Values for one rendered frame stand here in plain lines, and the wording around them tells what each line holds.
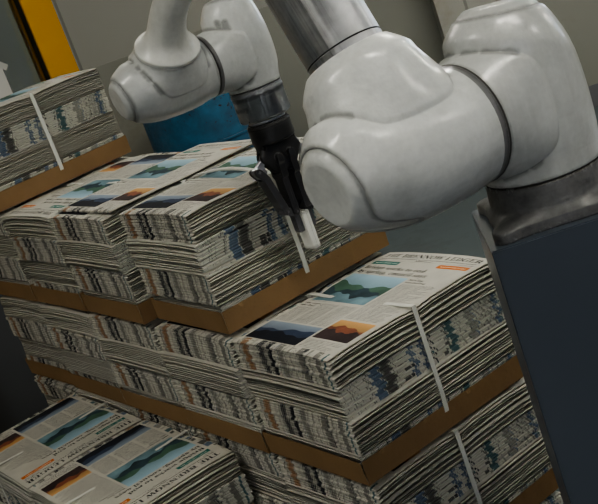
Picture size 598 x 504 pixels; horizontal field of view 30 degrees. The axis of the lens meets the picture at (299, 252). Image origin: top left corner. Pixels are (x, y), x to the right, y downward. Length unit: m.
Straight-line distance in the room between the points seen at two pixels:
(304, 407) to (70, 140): 1.15
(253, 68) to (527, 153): 0.61
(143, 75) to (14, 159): 1.00
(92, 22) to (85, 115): 3.54
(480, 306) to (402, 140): 0.70
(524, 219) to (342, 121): 0.29
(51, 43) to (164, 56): 1.62
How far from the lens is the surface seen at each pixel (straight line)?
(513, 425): 1.99
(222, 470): 2.12
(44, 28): 3.33
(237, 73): 1.82
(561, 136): 1.39
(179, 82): 1.75
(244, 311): 1.96
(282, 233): 1.99
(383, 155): 1.23
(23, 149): 2.71
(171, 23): 1.71
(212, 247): 1.92
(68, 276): 2.47
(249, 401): 1.99
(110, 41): 6.30
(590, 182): 1.42
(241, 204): 1.95
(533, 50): 1.37
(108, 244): 2.17
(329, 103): 1.28
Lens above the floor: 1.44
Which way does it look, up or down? 15 degrees down
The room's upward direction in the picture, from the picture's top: 20 degrees counter-clockwise
